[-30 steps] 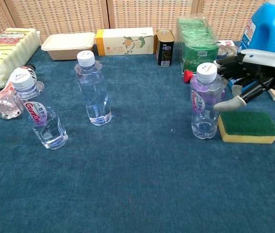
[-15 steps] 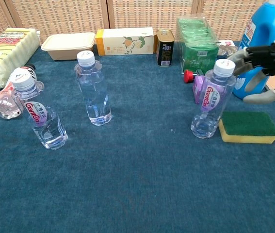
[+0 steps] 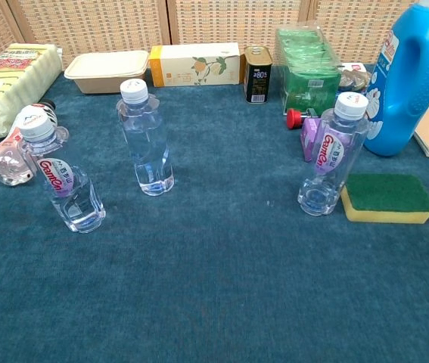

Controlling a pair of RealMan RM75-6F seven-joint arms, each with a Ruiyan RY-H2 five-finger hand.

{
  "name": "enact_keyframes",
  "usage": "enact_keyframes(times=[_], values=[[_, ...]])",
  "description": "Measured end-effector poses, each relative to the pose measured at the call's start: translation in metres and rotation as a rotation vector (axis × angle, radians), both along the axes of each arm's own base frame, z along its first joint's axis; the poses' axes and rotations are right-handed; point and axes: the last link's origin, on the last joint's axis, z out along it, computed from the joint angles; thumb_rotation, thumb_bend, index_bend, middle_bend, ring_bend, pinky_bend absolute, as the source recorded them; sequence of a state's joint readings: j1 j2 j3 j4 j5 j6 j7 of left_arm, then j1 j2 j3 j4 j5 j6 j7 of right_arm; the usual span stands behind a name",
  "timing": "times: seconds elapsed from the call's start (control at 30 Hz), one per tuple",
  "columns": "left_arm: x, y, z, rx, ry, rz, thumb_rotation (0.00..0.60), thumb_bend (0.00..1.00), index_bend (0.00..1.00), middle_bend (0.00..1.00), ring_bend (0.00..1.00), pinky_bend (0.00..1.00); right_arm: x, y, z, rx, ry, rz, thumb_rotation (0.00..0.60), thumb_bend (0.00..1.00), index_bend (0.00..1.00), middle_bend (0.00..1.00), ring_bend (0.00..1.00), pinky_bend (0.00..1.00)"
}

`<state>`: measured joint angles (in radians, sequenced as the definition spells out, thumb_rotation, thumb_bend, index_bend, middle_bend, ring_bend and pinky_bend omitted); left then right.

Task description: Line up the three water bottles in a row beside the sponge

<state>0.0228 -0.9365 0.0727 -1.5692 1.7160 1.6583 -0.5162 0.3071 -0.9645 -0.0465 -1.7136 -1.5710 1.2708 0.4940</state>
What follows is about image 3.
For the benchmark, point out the clear unlabelled water bottle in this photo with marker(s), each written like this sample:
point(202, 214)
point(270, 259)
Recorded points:
point(144, 143)

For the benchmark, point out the clear Ganten labelled water bottle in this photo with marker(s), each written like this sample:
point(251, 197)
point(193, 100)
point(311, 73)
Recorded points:
point(74, 200)
point(329, 155)

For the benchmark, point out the red round cap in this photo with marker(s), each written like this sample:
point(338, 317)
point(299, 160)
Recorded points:
point(294, 119)

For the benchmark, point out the purple wrapped packet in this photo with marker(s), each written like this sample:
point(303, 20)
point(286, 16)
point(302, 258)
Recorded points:
point(308, 140)

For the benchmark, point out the black and gold tin can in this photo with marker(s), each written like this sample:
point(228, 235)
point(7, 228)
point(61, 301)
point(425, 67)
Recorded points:
point(258, 79)

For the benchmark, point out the white orange carton box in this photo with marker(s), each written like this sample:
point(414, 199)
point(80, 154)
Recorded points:
point(195, 64)

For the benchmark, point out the clear box of green packets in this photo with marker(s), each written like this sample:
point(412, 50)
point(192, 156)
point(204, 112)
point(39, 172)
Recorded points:
point(308, 75)

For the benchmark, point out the beige lidded food container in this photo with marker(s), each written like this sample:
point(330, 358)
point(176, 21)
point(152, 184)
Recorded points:
point(104, 72)

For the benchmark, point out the woven wooden folding screen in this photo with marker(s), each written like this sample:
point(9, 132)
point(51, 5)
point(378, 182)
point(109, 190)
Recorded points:
point(237, 19)

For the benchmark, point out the green yellow sponge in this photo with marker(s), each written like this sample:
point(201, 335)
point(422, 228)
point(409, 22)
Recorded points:
point(386, 193)

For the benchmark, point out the small snack pack red label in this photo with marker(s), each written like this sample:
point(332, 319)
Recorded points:
point(354, 75)

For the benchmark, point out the blue detergent bottle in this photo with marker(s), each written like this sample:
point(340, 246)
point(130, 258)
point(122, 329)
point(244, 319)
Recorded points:
point(395, 113)

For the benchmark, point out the pink bottle with striped cap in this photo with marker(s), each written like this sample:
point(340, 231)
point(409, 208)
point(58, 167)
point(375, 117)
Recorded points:
point(4, 162)

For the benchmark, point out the yellow cloth pack in plastic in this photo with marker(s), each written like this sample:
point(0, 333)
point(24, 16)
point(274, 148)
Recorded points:
point(10, 83)

